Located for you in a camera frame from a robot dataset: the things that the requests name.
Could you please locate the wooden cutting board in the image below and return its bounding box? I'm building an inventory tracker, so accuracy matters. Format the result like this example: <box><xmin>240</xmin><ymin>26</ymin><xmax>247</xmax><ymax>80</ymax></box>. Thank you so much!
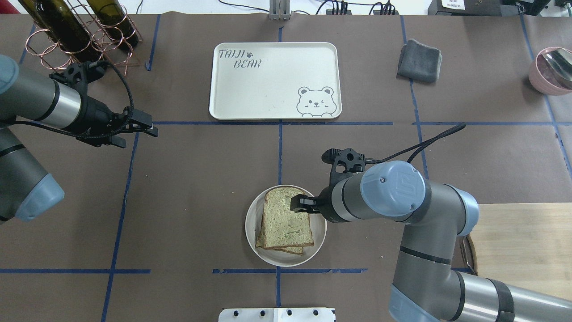
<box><xmin>469</xmin><ymin>203</ymin><xmax>572</xmax><ymax>300</ymax></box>

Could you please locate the cream bear tray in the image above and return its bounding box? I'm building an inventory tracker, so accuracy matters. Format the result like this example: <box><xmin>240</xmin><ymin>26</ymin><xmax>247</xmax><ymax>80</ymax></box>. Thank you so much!
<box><xmin>209</xmin><ymin>42</ymin><xmax>342</xmax><ymax>120</ymax></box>

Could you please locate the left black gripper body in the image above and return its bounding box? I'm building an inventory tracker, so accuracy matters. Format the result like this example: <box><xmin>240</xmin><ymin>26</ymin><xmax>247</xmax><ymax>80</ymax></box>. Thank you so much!
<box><xmin>78</xmin><ymin>96</ymin><xmax>127</xmax><ymax>144</ymax></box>

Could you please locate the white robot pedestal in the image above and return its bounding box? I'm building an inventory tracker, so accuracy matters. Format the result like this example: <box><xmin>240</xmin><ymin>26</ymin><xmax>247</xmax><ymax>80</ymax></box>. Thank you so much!
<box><xmin>218</xmin><ymin>307</ymin><xmax>336</xmax><ymax>322</ymax></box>

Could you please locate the metal scoop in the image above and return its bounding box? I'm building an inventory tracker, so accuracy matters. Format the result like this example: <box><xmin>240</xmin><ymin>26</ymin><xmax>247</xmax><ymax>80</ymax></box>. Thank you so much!
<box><xmin>542</xmin><ymin>48</ymin><xmax>572</xmax><ymax>89</ymax></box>

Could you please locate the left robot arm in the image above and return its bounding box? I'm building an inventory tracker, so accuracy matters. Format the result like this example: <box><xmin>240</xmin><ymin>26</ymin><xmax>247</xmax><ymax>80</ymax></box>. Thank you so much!
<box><xmin>0</xmin><ymin>55</ymin><xmax>159</xmax><ymax>224</ymax></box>

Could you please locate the bread slice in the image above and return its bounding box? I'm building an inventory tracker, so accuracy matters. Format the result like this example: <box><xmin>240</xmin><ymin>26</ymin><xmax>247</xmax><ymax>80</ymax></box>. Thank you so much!
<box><xmin>255</xmin><ymin>214</ymin><xmax>313</xmax><ymax>255</ymax></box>
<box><xmin>257</xmin><ymin>186</ymin><xmax>314</xmax><ymax>250</ymax></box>

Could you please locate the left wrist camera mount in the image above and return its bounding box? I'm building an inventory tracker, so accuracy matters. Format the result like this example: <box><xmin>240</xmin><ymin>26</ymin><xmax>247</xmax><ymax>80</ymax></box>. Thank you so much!
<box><xmin>49</xmin><ymin>60</ymin><xmax>109</xmax><ymax>92</ymax></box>

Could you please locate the copper wire bottle rack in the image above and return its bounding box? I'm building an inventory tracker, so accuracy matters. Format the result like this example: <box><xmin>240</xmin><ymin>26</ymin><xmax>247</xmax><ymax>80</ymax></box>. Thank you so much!
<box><xmin>20</xmin><ymin>0</ymin><xmax>143</xmax><ymax>75</ymax></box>

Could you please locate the grey folded cloth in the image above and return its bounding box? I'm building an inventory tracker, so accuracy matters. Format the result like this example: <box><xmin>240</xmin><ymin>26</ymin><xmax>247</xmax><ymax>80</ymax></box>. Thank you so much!
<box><xmin>397</xmin><ymin>38</ymin><xmax>442</xmax><ymax>84</ymax></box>

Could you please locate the black computer box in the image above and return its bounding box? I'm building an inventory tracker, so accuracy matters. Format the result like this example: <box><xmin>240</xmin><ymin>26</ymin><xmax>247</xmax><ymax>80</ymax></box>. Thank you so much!
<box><xmin>427</xmin><ymin>0</ymin><xmax>502</xmax><ymax>17</ymax></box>

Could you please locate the aluminium frame post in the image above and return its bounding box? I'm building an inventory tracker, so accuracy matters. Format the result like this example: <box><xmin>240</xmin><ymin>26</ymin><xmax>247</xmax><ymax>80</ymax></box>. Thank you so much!
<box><xmin>268</xmin><ymin>0</ymin><xmax>292</xmax><ymax>21</ymax></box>

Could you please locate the pink bowl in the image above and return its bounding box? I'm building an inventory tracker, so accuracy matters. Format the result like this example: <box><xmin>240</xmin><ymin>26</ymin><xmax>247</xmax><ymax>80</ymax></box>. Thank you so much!
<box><xmin>528</xmin><ymin>47</ymin><xmax>571</xmax><ymax>96</ymax></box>

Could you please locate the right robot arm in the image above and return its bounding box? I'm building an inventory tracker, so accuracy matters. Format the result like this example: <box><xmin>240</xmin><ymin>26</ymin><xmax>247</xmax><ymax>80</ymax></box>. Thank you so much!
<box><xmin>290</xmin><ymin>160</ymin><xmax>572</xmax><ymax>322</ymax></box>

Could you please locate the dark wine bottle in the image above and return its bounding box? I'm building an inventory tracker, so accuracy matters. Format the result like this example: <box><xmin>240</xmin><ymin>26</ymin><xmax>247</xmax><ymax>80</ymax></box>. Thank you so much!
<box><xmin>88</xmin><ymin>0</ymin><xmax>139</xmax><ymax>51</ymax></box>
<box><xmin>18</xmin><ymin>0</ymin><xmax>101</xmax><ymax>63</ymax></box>

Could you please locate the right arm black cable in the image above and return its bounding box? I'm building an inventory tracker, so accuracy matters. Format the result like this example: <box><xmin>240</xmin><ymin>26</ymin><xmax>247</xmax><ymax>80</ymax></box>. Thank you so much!
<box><xmin>364</xmin><ymin>123</ymin><xmax>466</xmax><ymax>165</ymax></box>

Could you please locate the white round plate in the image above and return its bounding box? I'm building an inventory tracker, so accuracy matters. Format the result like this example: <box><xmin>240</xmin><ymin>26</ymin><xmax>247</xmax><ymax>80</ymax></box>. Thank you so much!
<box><xmin>244</xmin><ymin>185</ymin><xmax>327</xmax><ymax>267</ymax></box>

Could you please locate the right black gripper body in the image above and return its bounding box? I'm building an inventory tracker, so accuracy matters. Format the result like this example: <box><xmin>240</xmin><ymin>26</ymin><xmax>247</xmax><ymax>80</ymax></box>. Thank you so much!
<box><xmin>313</xmin><ymin>187</ymin><xmax>336</xmax><ymax>223</ymax></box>

